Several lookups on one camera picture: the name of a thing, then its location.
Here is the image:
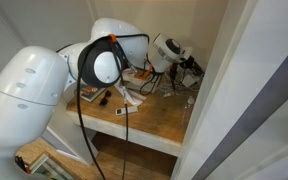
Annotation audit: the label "tangled white cables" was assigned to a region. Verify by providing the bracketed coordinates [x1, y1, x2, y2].
[157, 64, 205, 99]

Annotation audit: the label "white power adapter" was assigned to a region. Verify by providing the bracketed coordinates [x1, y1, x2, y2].
[182, 75, 195, 87]

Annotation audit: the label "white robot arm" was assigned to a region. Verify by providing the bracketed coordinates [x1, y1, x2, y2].
[0, 18, 192, 180]

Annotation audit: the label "clear plastic bottle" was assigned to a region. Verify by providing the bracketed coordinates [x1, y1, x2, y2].
[181, 96, 195, 127]

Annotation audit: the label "black sunglasses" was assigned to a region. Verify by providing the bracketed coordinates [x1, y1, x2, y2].
[99, 90, 111, 106]

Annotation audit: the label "grey flat box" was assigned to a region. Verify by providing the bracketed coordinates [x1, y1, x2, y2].
[126, 74, 161, 93]

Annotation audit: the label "wooden shelf with white edge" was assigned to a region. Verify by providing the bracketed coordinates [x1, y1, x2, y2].
[80, 87, 197, 156]

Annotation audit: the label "framed picture on floor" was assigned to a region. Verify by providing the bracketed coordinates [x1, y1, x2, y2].
[29, 153, 75, 180]

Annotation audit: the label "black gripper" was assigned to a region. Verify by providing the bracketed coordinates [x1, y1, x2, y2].
[169, 56, 201, 82]

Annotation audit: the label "white door frame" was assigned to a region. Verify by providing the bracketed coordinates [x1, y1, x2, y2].
[171, 0, 288, 180]

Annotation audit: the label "orange notebook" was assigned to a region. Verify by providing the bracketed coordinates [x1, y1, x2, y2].
[134, 70, 151, 80]

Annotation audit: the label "white plastic bag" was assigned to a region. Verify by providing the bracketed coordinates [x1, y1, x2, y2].
[114, 68, 146, 106]

